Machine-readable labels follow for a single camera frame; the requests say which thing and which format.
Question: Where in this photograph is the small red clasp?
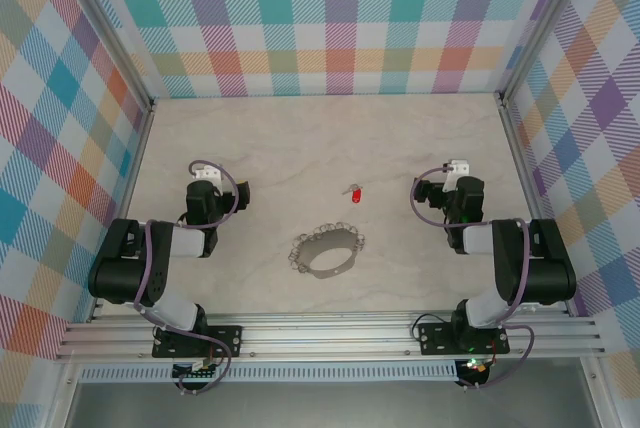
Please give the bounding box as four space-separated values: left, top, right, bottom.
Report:
341 182 364 206

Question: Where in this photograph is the grey metal panel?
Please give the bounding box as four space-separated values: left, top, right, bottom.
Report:
64 381 601 428

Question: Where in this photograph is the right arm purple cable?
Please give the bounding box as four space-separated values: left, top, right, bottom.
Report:
410 164 537 392

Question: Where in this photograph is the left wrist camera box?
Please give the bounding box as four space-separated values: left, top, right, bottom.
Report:
192 162 224 192

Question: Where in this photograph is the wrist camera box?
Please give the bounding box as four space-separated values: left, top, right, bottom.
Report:
192 162 224 192
441 158 472 194

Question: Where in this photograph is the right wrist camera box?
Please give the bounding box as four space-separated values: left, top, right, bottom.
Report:
441 158 472 194

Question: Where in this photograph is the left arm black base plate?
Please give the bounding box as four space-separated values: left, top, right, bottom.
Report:
152 323 245 360

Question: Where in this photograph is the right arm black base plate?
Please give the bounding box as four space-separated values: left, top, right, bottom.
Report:
417 320 511 357

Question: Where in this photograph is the aluminium cross rail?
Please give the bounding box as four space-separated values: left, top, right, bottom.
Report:
54 310 606 365

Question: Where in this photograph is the left aluminium frame post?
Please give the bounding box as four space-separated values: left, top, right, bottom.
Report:
57 0 157 112

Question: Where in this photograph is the aluminium frame post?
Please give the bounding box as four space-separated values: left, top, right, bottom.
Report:
57 0 157 112
499 0 597 99

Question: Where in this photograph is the right aluminium frame post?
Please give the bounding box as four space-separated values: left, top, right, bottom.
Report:
499 0 597 99

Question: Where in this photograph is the white slotted cable duct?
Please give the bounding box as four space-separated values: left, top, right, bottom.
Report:
78 360 460 384

